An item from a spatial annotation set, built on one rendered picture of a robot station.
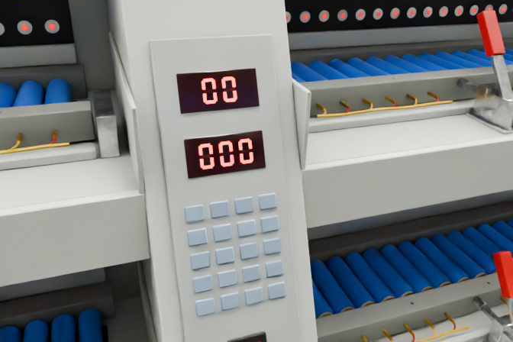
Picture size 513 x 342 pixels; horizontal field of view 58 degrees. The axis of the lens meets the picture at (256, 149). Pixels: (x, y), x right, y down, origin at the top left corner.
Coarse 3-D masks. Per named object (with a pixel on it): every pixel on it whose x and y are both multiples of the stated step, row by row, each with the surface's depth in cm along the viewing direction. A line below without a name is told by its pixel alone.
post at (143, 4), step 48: (144, 0) 25; (192, 0) 26; (240, 0) 27; (144, 48) 25; (288, 48) 28; (144, 96) 25; (288, 96) 28; (144, 144) 26; (288, 144) 28; (144, 192) 26; (288, 192) 28
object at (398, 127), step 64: (320, 0) 45; (384, 0) 48; (448, 0) 50; (512, 0) 53; (320, 64) 43; (384, 64) 44; (448, 64) 44; (512, 64) 43; (320, 128) 34; (384, 128) 35; (448, 128) 35; (512, 128) 35; (320, 192) 30; (384, 192) 32; (448, 192) 34
